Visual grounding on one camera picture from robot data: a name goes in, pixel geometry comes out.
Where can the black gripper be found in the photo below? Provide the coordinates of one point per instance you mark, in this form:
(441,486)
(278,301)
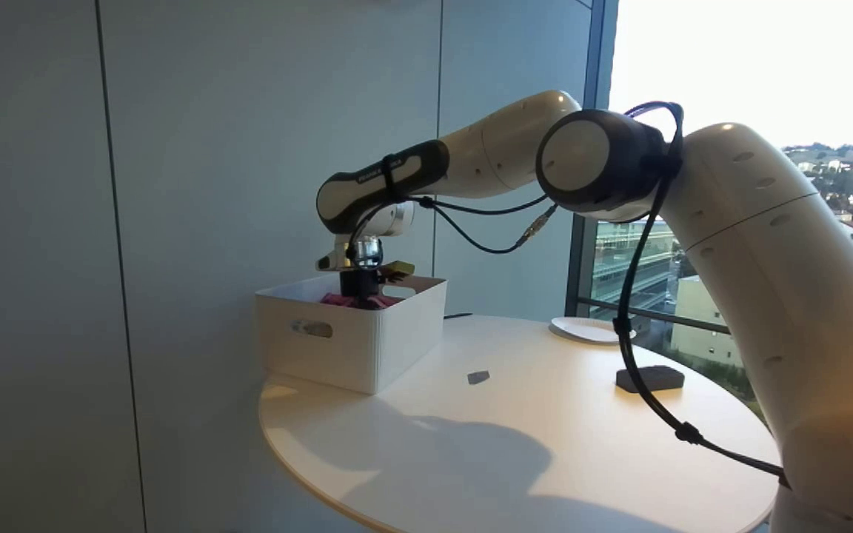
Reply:
(360,252)

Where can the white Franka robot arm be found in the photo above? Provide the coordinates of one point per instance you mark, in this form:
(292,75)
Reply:
(791,298)

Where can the white plastic basket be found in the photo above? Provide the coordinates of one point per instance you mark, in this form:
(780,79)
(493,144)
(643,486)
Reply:
(348,346)

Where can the pink cloth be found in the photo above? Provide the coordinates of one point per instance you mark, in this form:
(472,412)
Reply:
(333,301)

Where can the small grey object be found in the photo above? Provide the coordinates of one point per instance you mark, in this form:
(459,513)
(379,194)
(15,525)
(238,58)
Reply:
(478,378)

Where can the white plate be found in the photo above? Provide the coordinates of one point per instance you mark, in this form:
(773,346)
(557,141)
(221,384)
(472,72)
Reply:
(585,331)

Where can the dark window railing bar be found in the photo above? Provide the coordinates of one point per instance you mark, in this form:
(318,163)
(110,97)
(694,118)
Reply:
(598,304)

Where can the glass office building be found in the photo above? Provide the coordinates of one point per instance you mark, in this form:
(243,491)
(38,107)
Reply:
(650,269)

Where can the black sponge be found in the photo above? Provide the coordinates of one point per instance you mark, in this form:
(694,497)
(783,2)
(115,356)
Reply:
(656,378)

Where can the pale low building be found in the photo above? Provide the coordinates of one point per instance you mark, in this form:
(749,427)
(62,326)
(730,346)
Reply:
(702,331)

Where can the yellow wrist camera mount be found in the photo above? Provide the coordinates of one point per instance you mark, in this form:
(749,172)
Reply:
(398,269)

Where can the grey window frame post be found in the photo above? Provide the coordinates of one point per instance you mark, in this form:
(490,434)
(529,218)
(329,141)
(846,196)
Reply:
(598,49)

